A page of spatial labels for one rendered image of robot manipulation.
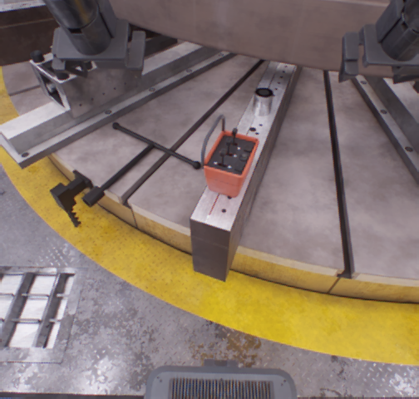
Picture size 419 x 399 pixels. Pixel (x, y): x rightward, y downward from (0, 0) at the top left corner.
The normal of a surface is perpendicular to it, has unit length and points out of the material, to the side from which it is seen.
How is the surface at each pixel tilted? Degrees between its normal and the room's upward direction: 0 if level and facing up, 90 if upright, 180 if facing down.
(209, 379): 0
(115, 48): 30
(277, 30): 90
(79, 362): 0
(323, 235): 0
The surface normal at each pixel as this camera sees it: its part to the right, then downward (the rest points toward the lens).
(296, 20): -0.34, 0.71
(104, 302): 0.00, -0.65
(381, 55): -0.01, -0.18
